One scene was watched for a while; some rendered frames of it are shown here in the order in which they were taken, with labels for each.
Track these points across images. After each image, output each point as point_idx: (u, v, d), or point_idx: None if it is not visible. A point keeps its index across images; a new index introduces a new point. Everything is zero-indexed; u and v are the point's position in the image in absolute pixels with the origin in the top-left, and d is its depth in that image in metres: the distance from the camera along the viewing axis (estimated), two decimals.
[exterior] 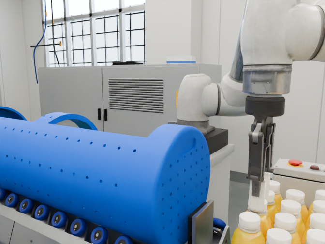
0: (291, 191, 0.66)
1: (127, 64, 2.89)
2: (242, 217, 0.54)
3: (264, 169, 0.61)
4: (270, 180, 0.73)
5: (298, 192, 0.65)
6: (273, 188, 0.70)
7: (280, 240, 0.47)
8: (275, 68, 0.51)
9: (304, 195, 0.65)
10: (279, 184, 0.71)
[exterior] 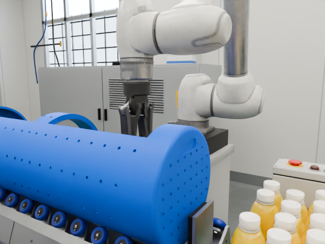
0: (291, 191, 0.66)
1: None
2: (242, 217, 0.54)
3: None
4: (270, 180, 0.73)
5: (298, 192, 0.65)
6: (273, 188, 0.70)
7: (280, 240, 0.47)
8: (135, 60, 0.70)
9: (304, 195, 0.65)
10: (279, 184, 0.71)
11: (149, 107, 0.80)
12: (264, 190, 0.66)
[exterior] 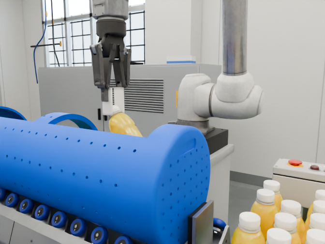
0: None
1: None
2: (242, 217, 0.54)
3: (120, 84, 0.75)
4: (270, 180, 0.73)
5: (113, 107, 0.74)
6: (273, 188, 0.70)
7: (280, 240, 0.47)
8: None
9: (117, 105, 0.74)
10: (279, 184, 0.71)
11: (125, 52, 0.75)
12: (264, 190, 0.66)
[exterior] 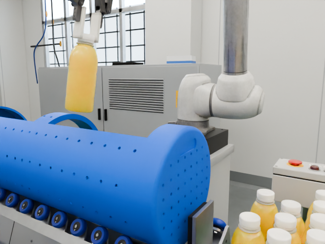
0: None
1: (127, 64, 2.89)
2: (242, 217, 0.54)
3: (98, 10, 0.67)
4: None
5: None
6: None
7: (280, 240, 0.47)
8: None
9: None
10: (92, 36, 0.65)
11: None
12: (264, 190, 0.66)
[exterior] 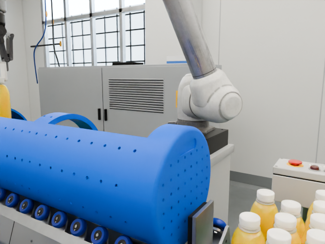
0: None
1: (127, 64, 2.89)
2: (242, 217, 0.54)
3: (4, 60, 1.02)
4: (0, 77, 1.03)
5: None
6: None
7: (280, 240, 0.47)
8: None
9: None
10: (1, 78, 1.01)
11: (8, 36, 1.02)
12: (264, 190, 0.66)
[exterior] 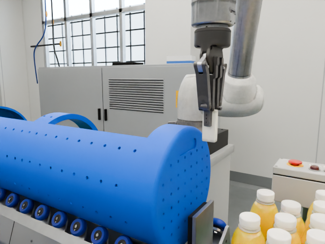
0: None
1: (127, 64, 2.89)
2: (242, 217, 0.54)
3: None
4: None
5: None
6: None
7: (280, 240, 0.47)
8: None
9: None
10: None
11: None
12: (264, 190, 0.66)
